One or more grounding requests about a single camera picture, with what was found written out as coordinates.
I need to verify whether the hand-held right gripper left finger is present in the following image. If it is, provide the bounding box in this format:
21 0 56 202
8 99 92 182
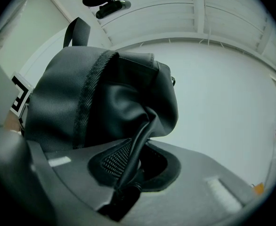
26 139 132 213

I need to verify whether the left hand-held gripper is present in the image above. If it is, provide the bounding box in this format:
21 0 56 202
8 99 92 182
10 71 34 136

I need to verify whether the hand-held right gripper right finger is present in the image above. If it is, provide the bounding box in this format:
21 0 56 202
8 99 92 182
119 141 255 225

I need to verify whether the black backpack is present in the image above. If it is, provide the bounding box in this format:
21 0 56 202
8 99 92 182
22 16 182 222

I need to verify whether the small orange object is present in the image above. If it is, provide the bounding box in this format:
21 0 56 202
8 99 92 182
252 183 265 195

